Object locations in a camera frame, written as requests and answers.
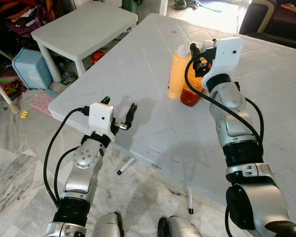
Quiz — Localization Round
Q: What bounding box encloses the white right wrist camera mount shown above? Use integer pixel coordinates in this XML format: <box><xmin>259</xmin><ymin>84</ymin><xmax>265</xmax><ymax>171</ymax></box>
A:
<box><xmin>202</xmin><ymin>37</ymin><xmax>244</xmax><ymax>92</ymax></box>

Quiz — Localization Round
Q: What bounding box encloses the dark purple sofa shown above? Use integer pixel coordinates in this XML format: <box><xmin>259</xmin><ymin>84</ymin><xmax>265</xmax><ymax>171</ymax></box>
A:
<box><xmin>239</xmin><ymin>0</ymin><xmax>296</xmax><ymax>48</ymax></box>

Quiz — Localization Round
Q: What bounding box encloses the large white plastic table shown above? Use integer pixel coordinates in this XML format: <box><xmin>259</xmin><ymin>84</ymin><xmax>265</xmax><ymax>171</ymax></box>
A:
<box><xmin>48</xmin><ymin>13</ymin><xmax>296</xmax><ymax>225</ymax></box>

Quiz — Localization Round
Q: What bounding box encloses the pink cloth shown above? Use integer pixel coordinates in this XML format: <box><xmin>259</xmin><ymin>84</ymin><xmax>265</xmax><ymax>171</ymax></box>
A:
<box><xmin>279</xmin><ymin>3</ymin><xmax>296</xmax><ymax>13</ymax></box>

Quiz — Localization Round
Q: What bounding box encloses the colourful clothes pile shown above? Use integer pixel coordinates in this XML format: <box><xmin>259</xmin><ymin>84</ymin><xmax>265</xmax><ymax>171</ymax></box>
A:
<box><xmin>0</xmin><ymin>0</ymin><xmax>65</xmax><ymax>39</ymax></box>

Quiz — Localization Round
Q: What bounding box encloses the light orange juice bottle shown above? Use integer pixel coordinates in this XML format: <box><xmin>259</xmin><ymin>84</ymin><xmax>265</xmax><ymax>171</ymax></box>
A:
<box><xmin>168</xmin><ymin>43</ymin><xmax>195</xmax><ymax>101</ymax></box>

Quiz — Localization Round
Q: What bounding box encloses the light blue plastic bin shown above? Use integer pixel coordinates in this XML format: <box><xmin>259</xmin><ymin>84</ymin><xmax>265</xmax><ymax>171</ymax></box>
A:
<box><xmin>12</xmin><ymin>48</ymin><xmax>54</xmax><ymax>90</ymax></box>

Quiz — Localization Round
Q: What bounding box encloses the pink floor mat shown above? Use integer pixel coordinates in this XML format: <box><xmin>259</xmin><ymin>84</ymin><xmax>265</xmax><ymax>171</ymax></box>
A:
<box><xmin>31</xmin><ymin>93</ymin><xmax>56</xmax><ymax>117</ymax></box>

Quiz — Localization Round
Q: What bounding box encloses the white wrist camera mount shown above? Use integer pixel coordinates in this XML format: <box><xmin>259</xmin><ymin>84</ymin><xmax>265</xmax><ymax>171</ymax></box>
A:
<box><xmin>202</xmin><ymin>37</ymin><xmax>244</xmax><ymax>92</ymax></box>
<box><xmin>88</xmin><ymin>103</ymin><xmax>114</xmax><ymax>136</ymax></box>

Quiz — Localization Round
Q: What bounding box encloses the small white side table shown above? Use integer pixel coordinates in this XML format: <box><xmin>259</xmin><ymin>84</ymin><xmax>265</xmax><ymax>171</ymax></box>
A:
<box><xmin>31</xmin><ymin>1</ymin><xmax>139</xmax><ymax>83</ymax></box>

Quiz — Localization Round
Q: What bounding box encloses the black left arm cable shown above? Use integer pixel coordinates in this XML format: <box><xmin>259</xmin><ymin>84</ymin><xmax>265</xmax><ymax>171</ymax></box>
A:
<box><xmin>43</xmin><ymin>106</ymin><xmax>92</xmax><ymax>207</ymax></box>

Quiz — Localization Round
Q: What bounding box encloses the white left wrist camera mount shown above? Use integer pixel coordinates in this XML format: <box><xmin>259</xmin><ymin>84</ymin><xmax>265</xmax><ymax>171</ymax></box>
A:
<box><xmin>88</xmin><ymin>103</ymin><xmax>114</xmax><ymax>136</ymax></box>

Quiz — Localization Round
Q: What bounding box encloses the white round pole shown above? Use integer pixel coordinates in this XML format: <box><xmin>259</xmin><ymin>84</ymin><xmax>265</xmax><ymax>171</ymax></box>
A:
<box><xmin>0</xmin><ymin>74</ymin><xmax>21</xmax><ymax>115</ymax></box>

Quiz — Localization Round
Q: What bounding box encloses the silver right robot leg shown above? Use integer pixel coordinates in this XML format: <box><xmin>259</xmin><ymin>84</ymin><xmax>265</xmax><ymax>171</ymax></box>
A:
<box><xmin>157</xmin><ymin>216</ymin><xmax>203</xmax><ymax>237</ymax></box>

